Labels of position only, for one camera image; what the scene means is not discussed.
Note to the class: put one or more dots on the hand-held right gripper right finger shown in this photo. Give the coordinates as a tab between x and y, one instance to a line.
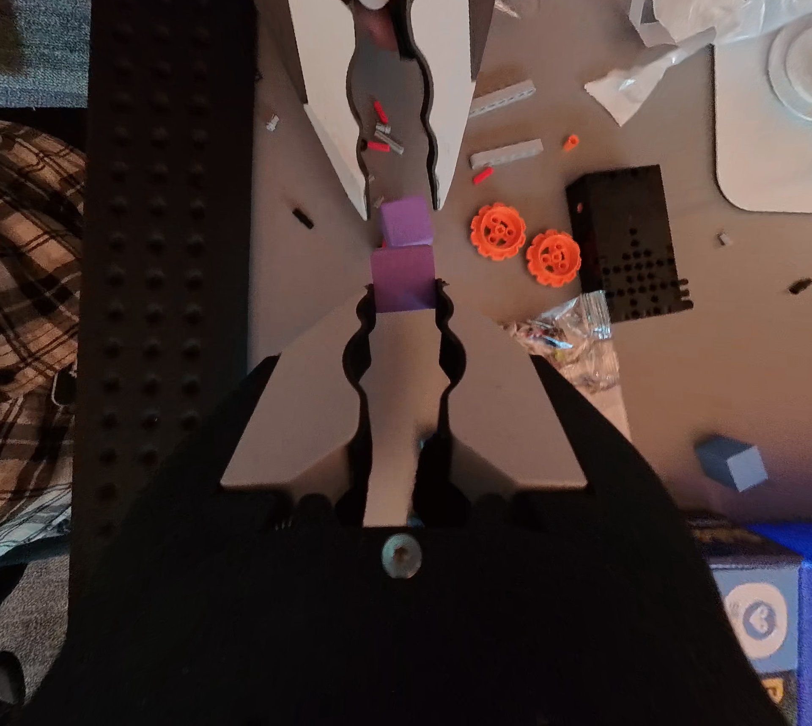
514	421

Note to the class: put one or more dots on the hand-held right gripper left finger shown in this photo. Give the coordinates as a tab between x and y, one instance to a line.
292	421

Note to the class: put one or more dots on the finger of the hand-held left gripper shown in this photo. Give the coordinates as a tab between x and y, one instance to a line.
450	40
323	59

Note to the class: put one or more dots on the grey plastic beam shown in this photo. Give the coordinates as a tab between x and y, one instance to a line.
501	99
507	153

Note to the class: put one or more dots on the small clear bag of parts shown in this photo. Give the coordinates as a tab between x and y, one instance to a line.
558	326

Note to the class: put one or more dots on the grey ribbed pin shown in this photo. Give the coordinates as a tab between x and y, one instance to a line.
393	143

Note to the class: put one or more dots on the black connector block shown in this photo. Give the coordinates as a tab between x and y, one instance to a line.
303	218
800	286

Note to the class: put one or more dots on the orange gear wheel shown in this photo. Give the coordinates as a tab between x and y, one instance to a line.
498	231

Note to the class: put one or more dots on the black perforated control box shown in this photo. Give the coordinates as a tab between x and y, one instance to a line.
628	231

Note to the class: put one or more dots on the dark perforated panel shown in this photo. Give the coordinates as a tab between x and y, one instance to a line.
158	231

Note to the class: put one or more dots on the dark plaid cloth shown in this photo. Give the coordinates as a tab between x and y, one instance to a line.
38	294

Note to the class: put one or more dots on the blue printed kit box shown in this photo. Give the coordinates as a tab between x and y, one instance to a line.
755	612

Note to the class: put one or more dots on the white metal stand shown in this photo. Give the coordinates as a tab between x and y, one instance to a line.
761	155

